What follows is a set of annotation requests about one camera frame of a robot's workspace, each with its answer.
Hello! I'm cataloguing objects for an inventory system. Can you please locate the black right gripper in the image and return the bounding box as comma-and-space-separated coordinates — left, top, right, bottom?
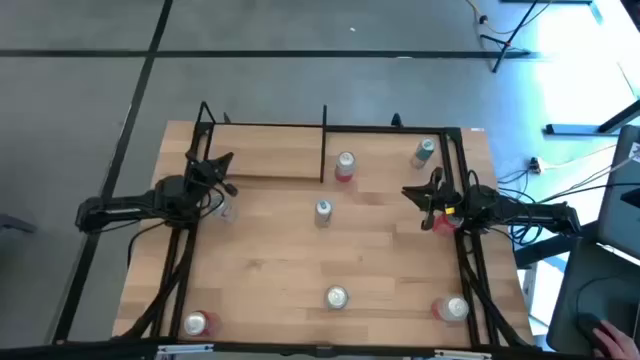
402, 166, 467, 232

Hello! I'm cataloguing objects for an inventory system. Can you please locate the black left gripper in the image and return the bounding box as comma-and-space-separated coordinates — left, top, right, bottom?
186, 148, 240, 198

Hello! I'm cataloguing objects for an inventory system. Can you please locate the red soda can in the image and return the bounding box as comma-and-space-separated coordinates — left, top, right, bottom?
432, 213, 464, 236
431, 294, 470, 323

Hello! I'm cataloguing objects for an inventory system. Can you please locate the blue silver Red Bull can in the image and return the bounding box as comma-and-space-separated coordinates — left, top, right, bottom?
314, 199, 334, 230
411, 138, 437, 170

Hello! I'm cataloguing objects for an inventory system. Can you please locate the silver Diet Coke can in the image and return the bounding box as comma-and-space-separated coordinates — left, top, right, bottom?
325, 285, 350, 311
212, 197, 236, 224

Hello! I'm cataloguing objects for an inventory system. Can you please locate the pink white Spindrift can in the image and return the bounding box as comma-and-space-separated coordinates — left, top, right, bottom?
333, 151, 358, 184

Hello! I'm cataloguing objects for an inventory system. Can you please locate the orange Fanta can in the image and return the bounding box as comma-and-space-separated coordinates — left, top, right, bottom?
183, 310, 220, 337

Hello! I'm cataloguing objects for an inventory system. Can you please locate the dark beam under table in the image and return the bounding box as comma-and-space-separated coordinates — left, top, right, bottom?
513, 219, 601, 269

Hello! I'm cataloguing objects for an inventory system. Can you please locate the black desk foot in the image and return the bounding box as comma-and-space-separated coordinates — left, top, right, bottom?
544, 99, 640, 136

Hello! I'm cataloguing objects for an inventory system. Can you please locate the black tripod stand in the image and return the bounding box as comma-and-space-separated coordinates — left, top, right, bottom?
478, 0, 541, 74

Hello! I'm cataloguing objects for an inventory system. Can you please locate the dark grey desk mat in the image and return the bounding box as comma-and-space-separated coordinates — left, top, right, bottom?
546, 237, 640, 360

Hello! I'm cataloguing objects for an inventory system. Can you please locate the grey laptop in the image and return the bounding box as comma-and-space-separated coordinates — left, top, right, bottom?
597, 124, 640, 259

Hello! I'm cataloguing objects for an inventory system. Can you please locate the black computer mouse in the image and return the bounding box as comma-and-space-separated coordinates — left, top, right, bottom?
574, 312, 614, 351

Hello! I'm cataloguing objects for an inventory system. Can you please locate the grey chair base leg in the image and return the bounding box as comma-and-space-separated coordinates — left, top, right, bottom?
0, 213, 39, 235

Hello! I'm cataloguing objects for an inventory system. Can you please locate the person's hand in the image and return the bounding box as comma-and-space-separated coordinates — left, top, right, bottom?
592, 319, 640, 360

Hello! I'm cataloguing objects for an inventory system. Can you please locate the black aluminium table frame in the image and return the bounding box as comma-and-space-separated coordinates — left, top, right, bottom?
0, 102, 596, 360

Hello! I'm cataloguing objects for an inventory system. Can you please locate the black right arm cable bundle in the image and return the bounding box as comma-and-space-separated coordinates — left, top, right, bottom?
464, 168, 549, 249

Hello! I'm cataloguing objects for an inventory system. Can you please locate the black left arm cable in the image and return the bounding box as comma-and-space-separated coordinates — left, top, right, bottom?
126, 219, 171, 269

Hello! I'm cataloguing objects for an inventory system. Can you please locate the silver metal bracket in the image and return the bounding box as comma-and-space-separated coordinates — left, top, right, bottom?
433, 349, 494, 360
157, 343, 215, 357

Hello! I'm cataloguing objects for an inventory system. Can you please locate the yellow cable with black plug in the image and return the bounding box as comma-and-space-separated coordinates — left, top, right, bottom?
464, 0, 554, 36

